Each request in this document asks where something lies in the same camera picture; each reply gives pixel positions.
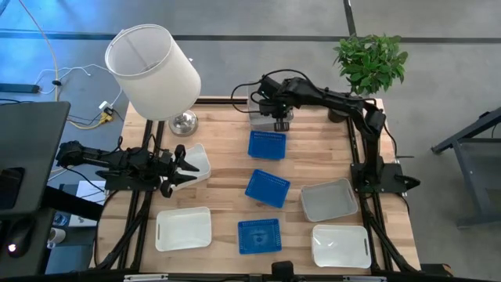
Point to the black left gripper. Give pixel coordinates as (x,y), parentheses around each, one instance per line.
(168,166)

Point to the yellow plug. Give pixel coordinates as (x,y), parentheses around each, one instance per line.
(105,118)

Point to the black diagonal desk bar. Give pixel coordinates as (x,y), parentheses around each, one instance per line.
(70,203)

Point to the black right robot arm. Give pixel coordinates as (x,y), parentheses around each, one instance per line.
(340,102)

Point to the white plastic basket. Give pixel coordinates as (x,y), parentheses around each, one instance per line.
(200,160)
(258,122)
(340,246)
(329,200)
(183,229)

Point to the white shade silver table lamp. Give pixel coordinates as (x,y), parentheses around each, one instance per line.
(152,74)

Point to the white cup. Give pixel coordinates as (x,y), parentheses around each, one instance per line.
(56,236)

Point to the grey metal table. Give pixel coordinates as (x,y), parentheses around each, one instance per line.
(473,172)

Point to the blue plastic basket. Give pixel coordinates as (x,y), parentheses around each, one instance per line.
(267,188)
(259,236)
(267,145)

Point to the black table camera block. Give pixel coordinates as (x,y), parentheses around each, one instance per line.
(282,271)

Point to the black aluminium frame rail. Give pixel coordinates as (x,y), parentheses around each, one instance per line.
(78,277)
(219,101)

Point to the black aluminium frame struts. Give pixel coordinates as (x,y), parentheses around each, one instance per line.
(137,219)
(377,231)

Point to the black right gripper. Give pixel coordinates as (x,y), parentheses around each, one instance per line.
(276,109)

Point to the black computer mouse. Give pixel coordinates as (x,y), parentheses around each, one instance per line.
(19,239)

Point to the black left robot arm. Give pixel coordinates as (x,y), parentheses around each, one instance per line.
(98,158)

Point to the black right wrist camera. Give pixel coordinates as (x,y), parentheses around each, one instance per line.
(269,87)

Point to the green potted plant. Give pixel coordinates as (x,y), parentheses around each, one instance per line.
(370,62)

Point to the black power strip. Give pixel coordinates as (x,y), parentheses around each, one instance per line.
(19,88)

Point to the white power adapter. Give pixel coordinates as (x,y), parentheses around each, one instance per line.
(105,105)

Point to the white paper sheet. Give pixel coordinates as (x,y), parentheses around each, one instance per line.
(88,192)

